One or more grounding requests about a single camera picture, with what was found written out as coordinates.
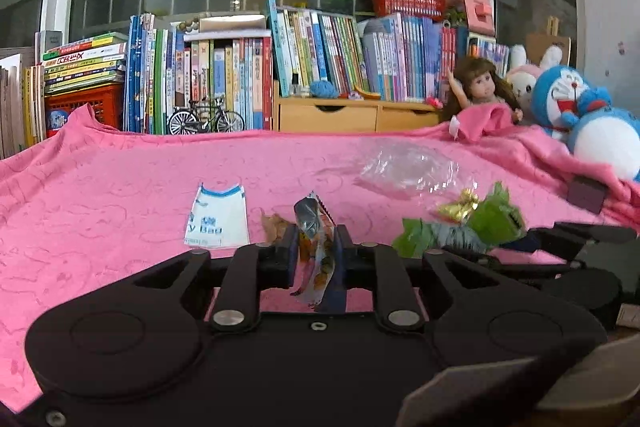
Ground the green snack wrapper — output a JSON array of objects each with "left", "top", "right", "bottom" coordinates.
[{"left": 392, "top": 182, "right": 527, "bottom": 258}]

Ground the gold foil wrapper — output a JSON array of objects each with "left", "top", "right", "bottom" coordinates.
[{"left": 437, "top": 188, "right": 480, "bottom": 223}]

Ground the colourful snack packet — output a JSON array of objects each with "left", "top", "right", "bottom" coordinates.
[{"left": 291, "top": 192, "right": 346, "bottom": 313}]

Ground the row of upright books left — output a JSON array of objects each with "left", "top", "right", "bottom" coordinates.
[{"left": 122, "top": 12, "right": 273, "bottom": 135}]

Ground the stack of flat books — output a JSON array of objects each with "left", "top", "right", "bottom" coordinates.
[{"left": 41, "top": 31, "right": 128, "bottom": 96}]

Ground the row of books on shelf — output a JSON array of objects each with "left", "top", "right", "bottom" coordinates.
[{"left": 266, "top": 0, "right": 510, "bottom": 105}]

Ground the white blue paper bag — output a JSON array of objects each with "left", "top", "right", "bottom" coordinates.
[{"left": 184, "top": 184, "right": 250, "bottom": 249}]

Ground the pink rabbit pattern blanket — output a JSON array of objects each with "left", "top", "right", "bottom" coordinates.
[{"left": 1, "top": 107, "right": 639, "bottom": 410}]

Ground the clear plastic bag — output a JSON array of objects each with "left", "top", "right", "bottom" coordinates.
[{"left": 356, "top": 140, "right": 477, "bottom": 199}]

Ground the blue Doraemon plush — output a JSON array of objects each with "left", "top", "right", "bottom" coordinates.
[{"left": 530, "top": 65, "right": 612, "bottom": 142}]

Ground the brown dried peel scrap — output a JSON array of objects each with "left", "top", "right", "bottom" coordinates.
[{"left": 260, "top": 213, "right": 292, "bottom": 244}]

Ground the brown haired doll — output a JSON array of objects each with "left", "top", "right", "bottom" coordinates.
[{"left": 440, "top": 56, "right": 523, "bottom": 124}]

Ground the white pink rabbit plush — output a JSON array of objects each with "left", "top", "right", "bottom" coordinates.
[{"left": 506, "top": 44, "right": 563, "bottom": 112}]

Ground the miniature bicycle model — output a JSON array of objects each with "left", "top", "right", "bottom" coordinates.
[{"left": 167, "top": 95, "right": 245, "bottom": 135}]

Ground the red plastic crate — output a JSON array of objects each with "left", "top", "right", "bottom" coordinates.
[{"left": 44, "top": 82, "right": 125, "bottom": 139}]

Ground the wooden drawer shelf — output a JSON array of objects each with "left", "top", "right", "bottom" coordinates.
[{"left": 271, "top": 81, "right": 439, "bottom": 133}]

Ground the blue yarn ball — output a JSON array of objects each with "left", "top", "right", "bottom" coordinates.
[{"left": 309, "top": 80, "right": 338, "bottom": 100}]

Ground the red plastic basket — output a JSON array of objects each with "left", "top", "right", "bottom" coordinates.
[{"left": 372, "top": 0, "right": 447, "bottom": 22}]

